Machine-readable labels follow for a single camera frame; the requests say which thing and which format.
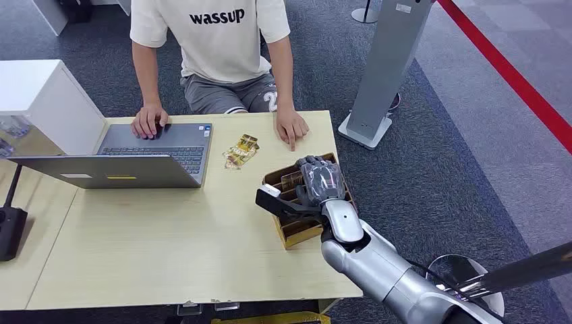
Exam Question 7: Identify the person's left hand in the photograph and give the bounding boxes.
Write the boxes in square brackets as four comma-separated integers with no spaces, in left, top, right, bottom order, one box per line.
[275,109,310,152]

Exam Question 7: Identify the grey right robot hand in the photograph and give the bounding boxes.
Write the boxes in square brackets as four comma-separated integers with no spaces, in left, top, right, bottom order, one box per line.
[295,155,347,207]

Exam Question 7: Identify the person's right hand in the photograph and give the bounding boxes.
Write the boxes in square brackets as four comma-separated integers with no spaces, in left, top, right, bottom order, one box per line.
[130,103,169,140]

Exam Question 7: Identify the wooden slotted card box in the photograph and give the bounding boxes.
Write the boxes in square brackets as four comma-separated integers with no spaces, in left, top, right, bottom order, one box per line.
[262,152,358,250]

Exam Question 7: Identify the person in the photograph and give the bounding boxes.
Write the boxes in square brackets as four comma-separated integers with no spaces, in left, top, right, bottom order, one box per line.
[130,0,310,152]

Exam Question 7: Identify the grey laptop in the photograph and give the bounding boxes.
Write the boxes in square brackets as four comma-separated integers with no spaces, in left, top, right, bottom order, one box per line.
[7,123,214,190]

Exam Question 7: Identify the white cabinet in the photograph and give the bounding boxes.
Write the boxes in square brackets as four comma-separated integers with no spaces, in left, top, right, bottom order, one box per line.
[0,59,107,157]

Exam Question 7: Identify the grey kiosk stand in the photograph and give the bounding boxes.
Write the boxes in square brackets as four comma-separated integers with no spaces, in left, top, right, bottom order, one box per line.
[337,0,436,151]

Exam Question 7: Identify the round stanchion base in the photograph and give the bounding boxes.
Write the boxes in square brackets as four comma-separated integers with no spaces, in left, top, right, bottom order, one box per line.
[351,0,382,24]

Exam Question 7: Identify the white furniture block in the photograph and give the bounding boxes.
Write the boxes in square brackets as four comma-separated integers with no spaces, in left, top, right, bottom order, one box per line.
[31,0,69,37]

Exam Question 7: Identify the black device with pole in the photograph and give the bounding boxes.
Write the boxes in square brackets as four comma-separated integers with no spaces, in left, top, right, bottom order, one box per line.
[0,164,28,263]

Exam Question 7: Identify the red barrier band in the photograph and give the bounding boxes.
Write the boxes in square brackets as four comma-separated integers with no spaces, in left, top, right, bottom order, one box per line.
[436,0,572,156]

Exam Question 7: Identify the chrome stanchion with dome base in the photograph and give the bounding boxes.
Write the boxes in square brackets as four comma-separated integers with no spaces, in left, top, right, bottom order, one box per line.
[424,241,572,319]

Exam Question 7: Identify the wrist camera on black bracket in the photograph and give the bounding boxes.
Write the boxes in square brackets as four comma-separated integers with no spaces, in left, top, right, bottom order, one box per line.
[255,184,322,221]

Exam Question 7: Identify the yellow frame under table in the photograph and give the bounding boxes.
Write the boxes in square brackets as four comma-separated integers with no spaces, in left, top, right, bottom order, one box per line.
[210,312,332,324]

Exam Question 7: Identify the clear plastic bracket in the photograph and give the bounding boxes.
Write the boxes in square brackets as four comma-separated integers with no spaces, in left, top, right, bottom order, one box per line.
[176,301,204,317]
[210,299,241,313]

